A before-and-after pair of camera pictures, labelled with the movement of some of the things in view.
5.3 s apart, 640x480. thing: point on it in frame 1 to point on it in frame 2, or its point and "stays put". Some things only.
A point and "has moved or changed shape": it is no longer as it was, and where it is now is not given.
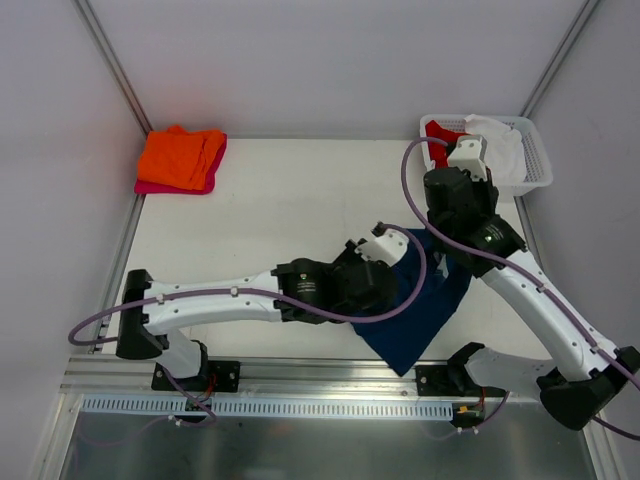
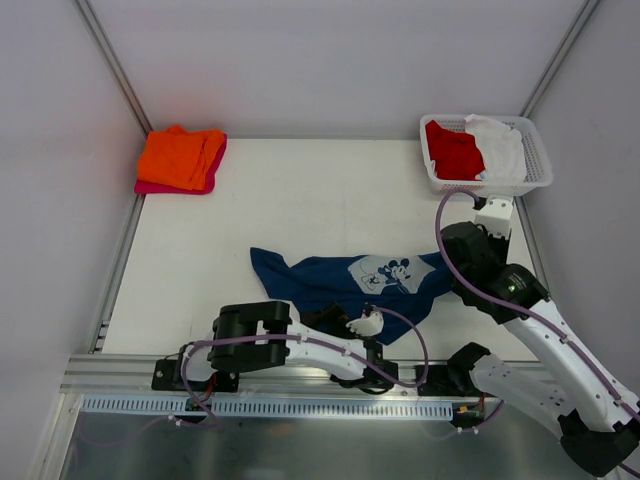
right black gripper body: (486, 181) to (480, 203)
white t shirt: (505, 152) stays put
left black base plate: (215, 376) stays put
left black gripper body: (353, 248) to (330, 316)
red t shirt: (440, 153) stays put
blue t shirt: (400, 338) has moved or changed shape
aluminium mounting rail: (132, 378) stays put
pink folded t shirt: (145, 187) stays put
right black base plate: (451, 380) stays put
